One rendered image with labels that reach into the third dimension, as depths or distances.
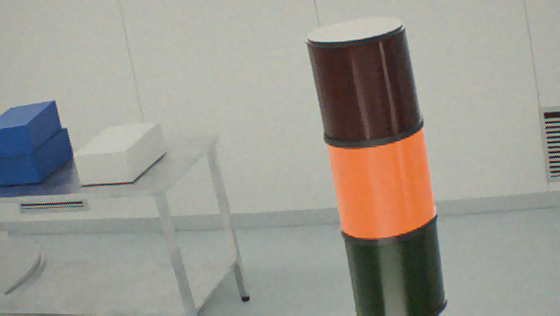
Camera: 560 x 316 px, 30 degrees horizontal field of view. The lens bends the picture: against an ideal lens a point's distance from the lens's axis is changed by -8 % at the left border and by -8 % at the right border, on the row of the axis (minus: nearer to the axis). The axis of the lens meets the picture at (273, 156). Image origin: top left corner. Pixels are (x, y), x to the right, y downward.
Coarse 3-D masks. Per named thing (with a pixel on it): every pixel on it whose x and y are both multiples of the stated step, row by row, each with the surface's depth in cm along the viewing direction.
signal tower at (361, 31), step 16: (320, 32) 54; (336, 32) 53; (352, 32) 53; (368, 32) 52; (384, 32) 51; (400, 32) 52; (416, 128) 53; (336, 144) 53; (352, 144) 53; (368, 144) 52; (384, 144) 52; (432, 224) 55; (352, 240) 55; (368, 240) 54; (384, 240) 54; (400, 240) 54
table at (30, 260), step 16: (0, 240) 462; (16, 240) 458; (32, 240) 455; (0, 256) 443; (16, 256) 440; (32, 256) 436; (0, 272) 425; (16, 272) 422; (32, 272) 425; (0, 288) 409; (16, 288) 412; (0, 304) 404
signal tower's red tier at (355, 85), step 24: (312, 48) 52; (336, 48) 51; (360, 48) 51; (384, 48) 51; (408, 48) 53; (336, 72) 52; (360, 72) 51; (384, 72) 52; (408, 72) 53; (336, 96) 52; (360, 96) 52; (384, 96) 52; (408, 96) 53; (336, 120) 53; (360, 120) 52; (384, 120) 52; (408, 120) 53
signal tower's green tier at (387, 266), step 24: (408, 240) 54; (432, 240) 55; (360, 264) 55; (384, 264) 54; (408, 264) 54; (432, 264) 55; (360, 288) 56; (384, 288) 55; (408, 288) 55; (432, 288) 56; (360, 312) 57; (384, 312) 55; (408, 312) 55
